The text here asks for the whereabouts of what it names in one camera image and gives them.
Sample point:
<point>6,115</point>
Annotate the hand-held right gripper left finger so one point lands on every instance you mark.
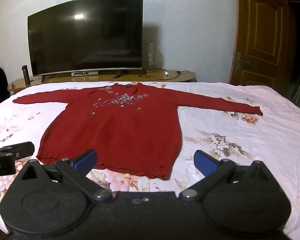
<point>86,159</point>

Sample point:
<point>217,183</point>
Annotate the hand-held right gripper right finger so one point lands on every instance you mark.
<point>205,162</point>

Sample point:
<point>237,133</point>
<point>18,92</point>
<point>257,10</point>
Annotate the red knitted sweater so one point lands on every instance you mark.
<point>120,135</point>

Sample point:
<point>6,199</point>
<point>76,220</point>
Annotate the floral bed sheet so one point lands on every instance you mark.
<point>240,142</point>

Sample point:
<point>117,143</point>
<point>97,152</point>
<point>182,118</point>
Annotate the dark thermos bottle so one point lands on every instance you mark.
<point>26,75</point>

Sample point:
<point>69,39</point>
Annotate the wooden television stand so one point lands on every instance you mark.
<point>95,78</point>

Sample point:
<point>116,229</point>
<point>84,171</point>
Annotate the silver set-top box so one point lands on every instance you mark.
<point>84,73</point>

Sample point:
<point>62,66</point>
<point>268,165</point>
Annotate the glass cylinder table lamp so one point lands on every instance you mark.
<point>151,55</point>

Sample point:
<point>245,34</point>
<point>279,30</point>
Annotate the large black television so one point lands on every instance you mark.
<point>85,32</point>

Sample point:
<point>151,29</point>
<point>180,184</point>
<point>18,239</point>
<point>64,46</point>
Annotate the brown wooden door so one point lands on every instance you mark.
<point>262,30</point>

